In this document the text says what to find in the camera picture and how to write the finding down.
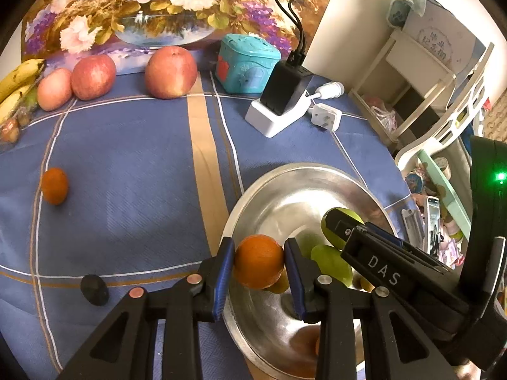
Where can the white chair frame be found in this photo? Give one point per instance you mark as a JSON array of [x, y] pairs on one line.
[[455, 107]]

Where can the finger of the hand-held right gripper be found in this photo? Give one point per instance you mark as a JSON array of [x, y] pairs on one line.
[[376, 263], [336, 221]]

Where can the blue plaid tablecloth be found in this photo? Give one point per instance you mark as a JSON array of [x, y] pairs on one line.
[[138, 166]]

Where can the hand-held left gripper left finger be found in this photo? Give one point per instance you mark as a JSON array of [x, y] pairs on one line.
[[223, 277]]

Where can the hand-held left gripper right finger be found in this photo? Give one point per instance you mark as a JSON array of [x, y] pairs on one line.
[[295, 273]]

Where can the floral painting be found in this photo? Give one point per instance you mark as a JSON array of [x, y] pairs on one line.
[[158, 4]]

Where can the large red apple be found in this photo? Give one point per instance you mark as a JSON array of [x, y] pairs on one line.
[[171, 72]]

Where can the white round plug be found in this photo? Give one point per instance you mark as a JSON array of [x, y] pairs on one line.
[[330, 90]]

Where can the white plug adapter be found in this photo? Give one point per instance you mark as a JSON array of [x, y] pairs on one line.
[[325, 116]]

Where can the white power strip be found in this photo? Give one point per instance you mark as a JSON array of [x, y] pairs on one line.
[[263, 120]]

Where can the pale red apple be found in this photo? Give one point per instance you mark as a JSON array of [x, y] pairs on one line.
[[54, 89]]

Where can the teal tin box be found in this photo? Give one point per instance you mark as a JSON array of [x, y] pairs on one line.
[[245, 63]]

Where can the smartphone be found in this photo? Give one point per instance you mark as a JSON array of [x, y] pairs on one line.
[[432, 225]]

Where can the oblong green fruit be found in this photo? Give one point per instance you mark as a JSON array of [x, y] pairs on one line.
[[330, 263]]

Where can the stainless steel bowl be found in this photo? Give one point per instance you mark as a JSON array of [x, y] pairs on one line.
[[285, 206]]

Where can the clear plastic tray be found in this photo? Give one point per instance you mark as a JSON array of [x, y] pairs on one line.
[[12, 130]]

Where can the round green fruit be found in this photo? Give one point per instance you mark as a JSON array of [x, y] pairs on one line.
[[348, 217]]

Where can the dark avocado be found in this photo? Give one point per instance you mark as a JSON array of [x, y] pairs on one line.
[[94, 289]]

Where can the white shelf unit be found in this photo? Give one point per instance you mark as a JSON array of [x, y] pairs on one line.
[[404, 67]]

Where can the dark red apple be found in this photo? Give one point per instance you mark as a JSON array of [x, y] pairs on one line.
[[93, 77]]

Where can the mint green board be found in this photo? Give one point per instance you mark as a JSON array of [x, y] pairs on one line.
[[443, 190]]

